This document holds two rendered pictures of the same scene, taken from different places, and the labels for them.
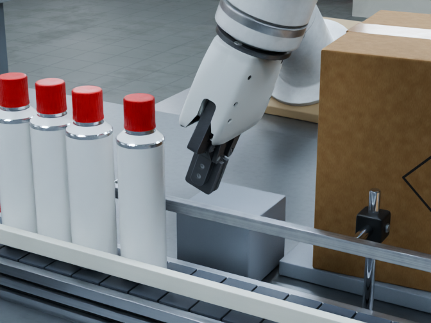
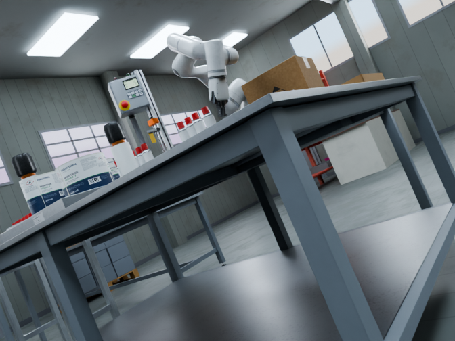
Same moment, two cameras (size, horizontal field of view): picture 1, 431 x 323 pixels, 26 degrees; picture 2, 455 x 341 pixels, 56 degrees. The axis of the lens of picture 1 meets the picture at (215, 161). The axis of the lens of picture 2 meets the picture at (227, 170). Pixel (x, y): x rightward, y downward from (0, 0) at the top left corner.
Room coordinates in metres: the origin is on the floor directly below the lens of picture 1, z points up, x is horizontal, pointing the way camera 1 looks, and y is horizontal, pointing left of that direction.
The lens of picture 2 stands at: (-1.03, -0.14, 0.69)
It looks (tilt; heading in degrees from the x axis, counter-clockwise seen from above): 2 degrees up; 7
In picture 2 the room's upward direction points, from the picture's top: 23 degrees counter-clockwise
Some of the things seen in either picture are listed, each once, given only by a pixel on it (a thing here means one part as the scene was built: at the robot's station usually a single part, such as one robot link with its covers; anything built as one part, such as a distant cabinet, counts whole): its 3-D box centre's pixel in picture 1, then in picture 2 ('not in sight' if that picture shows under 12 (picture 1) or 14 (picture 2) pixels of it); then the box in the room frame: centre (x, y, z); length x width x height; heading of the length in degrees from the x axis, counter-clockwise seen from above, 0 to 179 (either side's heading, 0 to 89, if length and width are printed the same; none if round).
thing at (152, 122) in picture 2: not in sight; (158, 145); (1.18, 0.41, 1.05); 0.10 x 0.04 x 0.33; 150
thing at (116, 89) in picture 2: not in sight; (128, 96); (1.25, 0.48, 1.38); 0.17 x 0.10 x 0.19; 115
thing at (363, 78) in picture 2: not in sight; (337, 97); (0.63, -0.44, 0.85); 0.30 x 0.26 x 0.04; 60
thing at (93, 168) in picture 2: not in sight; (86, 178); (0.61, 0.60, 0.95); 0.20 x 0.20 x 0.14
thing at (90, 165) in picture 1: (91, 177); (202, 132); (0.96, 0.14, 0.98); 0.05 x 0.05 x 0.20
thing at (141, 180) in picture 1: (141, 188); (212, 127); (0.94, 0.08, 0.98); 0.05 x 0.05 x 0.20
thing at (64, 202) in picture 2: not in sight; (83, 210); (0.80, 0.75, 0.86); 0.80 x 0.67 x 0.05; 60
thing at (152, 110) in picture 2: not in sight; (158, 125); (1.28, 0.39, 1.17); 0.04 x 0.04 x 0.67; 60
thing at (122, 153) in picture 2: not in sight; (122, 153); (0.85, 0.50, 1.03); 0.09 x 0.09 x 0.30
